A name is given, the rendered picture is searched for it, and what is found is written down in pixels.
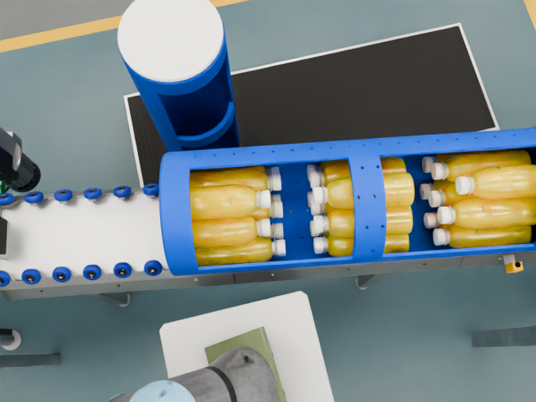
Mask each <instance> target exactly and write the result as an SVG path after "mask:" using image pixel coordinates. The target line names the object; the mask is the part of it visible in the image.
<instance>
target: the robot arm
mask: <svg viewBox="0 0 536 402"><path fill-rule="evenodd" d="M106 402H278V386H277V383H276V380H275V377H274V374H273V371H272V369H271V367H270V366H269V364H268V363H267V361H266V360H265V358H264V357H263V356H262V355H261V354H260V353H258V352H257V351H255V350H254V349H252V348H249V347H245V346H241V347H237V348H234V349H229V350H227V351H226V352H225V353H223V354H222V355H221V356H219V357H218V358H217V359H216V360H215V361H213V362H212V363H211V364H210V365H208V366H207V367H205V368H200V369H197V370H195V371H191V372H187V373H184V374H181V375H178V376H174V377H172V378H168V379H166V380H158V381H154V382H151V383H150V384H147V385H145V386H144V387H142V388H139V389H137V390H134V391H131V392H124V393H121V394H118V395H116V396H114V397H112V398H110V399H109V400H107V401H106Z"/></svg>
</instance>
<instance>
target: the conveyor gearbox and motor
mask: <svg viewBox="0 0 536 402"><path fill-rule="evenodd" d="M0 146H1V147H2V148H4V149H5V150H6V151H7V152H9V153H10V154H11V155H12V156H13V162H12V168H13V169H14V170H15V171H17V172H18V173H19V179H17V180H13V181H11V185H6V186H8V187H7V188H6V192H7V191H8V190H9V189H10V188H11V189H13V190H15V191H17V192H27V191H31V190H33V189H34V188H35V187H36V186H37V185H38V183H39V181H40V178H41V171H40V169H39V167H38V166H37V165H36V164H35V163H34V162H33V161H32V160H30V158H29V157H28V156H27V155H25V154H24V153H23V152H22V139H20V138H19V137H18V136H17V135H16V134H14V133H13V132H6V131H5V130H4V129H3V128H1V127H0Z"/></svg>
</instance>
